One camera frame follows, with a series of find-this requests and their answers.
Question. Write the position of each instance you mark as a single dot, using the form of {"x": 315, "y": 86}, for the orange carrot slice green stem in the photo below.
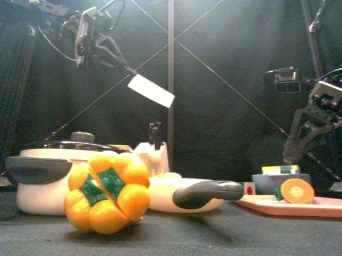
{"x": 296, "y": 191}

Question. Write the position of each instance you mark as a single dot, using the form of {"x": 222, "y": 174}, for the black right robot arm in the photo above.
{"x": 335, "y": 78}

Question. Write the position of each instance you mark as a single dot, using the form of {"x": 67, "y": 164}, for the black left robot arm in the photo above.
{"x": 48, "y": 10}

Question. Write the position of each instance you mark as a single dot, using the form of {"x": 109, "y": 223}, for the yellow green toy block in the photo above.
{"x": 271, "y": 170}

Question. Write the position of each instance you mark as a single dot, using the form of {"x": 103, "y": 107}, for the blue grey toy bowl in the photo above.
{"x": 267, "y": 183}

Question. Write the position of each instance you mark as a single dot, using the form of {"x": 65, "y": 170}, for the pink cutting board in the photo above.
{"x": 284, "y": 210}

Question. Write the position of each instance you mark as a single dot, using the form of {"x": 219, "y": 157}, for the black pot lid with knob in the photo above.
{"x": 81, "y": 137}

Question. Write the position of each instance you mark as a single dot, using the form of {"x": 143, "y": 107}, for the small orange tan box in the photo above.
{"x": 123, "y": 147}

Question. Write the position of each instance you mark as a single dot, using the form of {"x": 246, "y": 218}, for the white toy knife block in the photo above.
{"x": 153, "y": 160}

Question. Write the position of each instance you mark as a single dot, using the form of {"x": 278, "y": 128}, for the yellow toy bell pepper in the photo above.
{"x": 101, "y": 213}

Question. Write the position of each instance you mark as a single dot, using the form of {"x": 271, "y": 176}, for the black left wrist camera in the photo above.
{"x": 100, "y": 20}

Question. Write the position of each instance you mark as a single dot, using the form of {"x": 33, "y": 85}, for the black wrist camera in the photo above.
{"x": 100, "y": 20}
{"x": 287, "y": 83}

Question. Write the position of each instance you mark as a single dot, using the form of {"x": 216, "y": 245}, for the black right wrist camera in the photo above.
{"x": 287, "y": 83}

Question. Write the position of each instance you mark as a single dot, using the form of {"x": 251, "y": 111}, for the dark slanted frame strut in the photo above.
{"x": 312, "y": 46}

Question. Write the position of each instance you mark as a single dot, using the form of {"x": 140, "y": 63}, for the vertical metal frame pole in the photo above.
{"x": 171, "y": 20}

